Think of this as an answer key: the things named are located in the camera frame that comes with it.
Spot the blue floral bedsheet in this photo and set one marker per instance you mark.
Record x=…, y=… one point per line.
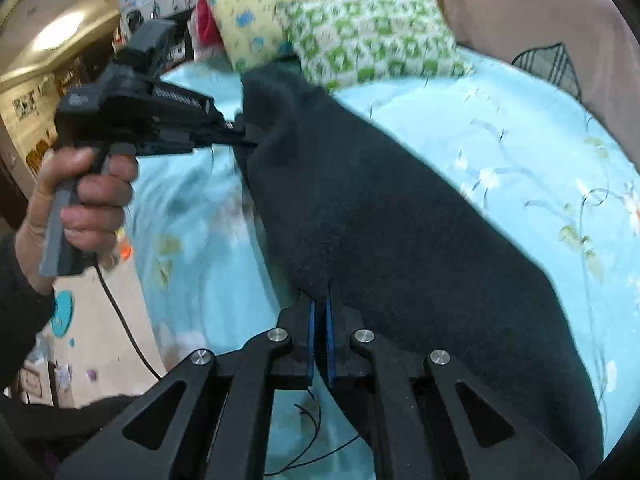
x=525, y=125

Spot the person's left forearm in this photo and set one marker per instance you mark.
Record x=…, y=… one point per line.
x=20, y=320

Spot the yellow animal print pillow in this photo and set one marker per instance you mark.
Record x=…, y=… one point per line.
x=250, y=5

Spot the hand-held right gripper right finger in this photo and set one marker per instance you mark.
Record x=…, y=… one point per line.
x=330, y=342

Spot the green checkered pillow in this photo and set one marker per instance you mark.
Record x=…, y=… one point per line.
x=370, y=40

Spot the bright ceiling light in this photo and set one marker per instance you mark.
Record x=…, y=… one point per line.
x=57, y=30

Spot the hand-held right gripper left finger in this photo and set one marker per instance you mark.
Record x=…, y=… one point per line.
x=311, y=342

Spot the red cloth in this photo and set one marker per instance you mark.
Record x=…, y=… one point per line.
x=205, y=20

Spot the person's dark clothing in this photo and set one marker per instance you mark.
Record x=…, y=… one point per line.
x=50, y=430

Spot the pink quilt with plaid hearts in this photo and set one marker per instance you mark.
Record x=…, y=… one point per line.
x=525, y=10

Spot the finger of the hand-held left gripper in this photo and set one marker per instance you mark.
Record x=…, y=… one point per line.
x=239, y=122
x=225, y=137

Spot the person's left hand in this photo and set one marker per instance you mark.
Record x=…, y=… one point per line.
x=100, y=192

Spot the black pants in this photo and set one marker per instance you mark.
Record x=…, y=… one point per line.
x=400, y=210

